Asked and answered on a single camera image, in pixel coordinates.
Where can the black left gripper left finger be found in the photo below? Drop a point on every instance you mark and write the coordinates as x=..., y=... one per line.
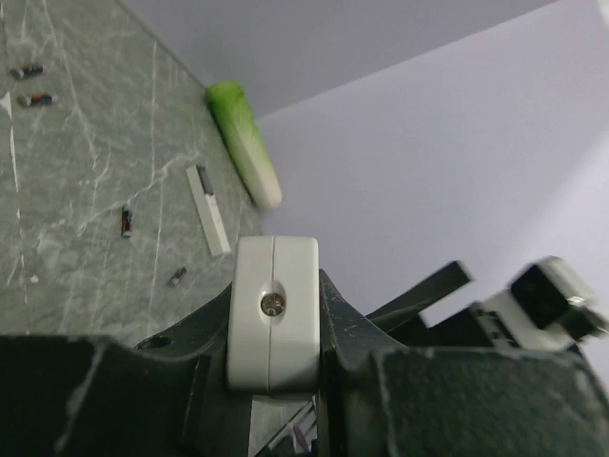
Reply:
x=90, y=395

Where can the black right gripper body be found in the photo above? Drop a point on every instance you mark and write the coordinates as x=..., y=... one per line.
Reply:
x=472, y=327

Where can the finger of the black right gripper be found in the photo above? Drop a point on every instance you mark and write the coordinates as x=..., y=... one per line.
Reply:
x=410, y=304

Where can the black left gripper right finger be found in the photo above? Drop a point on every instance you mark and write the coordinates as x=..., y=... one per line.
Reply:
x=383, y=395

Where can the slim white remote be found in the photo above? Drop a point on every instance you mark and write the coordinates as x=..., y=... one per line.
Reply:
x=208, y=211

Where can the dark loose battery right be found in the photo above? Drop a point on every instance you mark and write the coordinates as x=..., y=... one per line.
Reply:
x=177, y=277

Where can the dark loose battery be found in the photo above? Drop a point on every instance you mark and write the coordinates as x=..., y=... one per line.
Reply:
x=126, y=221
x=177, y=277

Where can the dark loose battery centre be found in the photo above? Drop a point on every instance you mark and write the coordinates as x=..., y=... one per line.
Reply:
x=126, y=221

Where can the green white napa cabbage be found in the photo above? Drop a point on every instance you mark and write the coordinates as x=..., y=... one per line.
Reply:
x=230, y=110

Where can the dark battery near one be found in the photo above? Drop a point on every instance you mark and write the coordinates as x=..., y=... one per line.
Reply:
x=36, y=100

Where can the dark battery one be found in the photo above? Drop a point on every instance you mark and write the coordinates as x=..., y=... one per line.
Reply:
x=28, y=71
x=36, y=100

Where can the dark battery far one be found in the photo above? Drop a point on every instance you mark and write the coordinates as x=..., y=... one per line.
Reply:
x=28, y=71

